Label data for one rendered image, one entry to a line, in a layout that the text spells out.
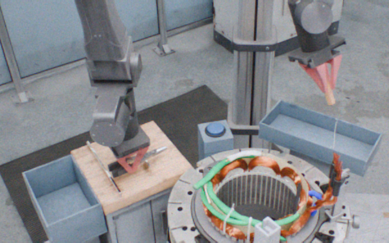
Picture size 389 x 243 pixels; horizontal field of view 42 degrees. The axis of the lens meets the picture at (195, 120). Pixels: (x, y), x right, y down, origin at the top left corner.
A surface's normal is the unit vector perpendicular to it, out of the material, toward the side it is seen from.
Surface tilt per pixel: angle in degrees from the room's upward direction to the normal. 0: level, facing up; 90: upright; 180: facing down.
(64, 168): 90
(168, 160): 0
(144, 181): 0
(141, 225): 90
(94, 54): 105
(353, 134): 90
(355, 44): 0
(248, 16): 90
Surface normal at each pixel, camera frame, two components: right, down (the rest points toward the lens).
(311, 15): 0.02, 0.38
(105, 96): -0.04, -0.69
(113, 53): -0.07, 0.80
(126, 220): 0.51, 0.52
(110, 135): -0.07, 0.66
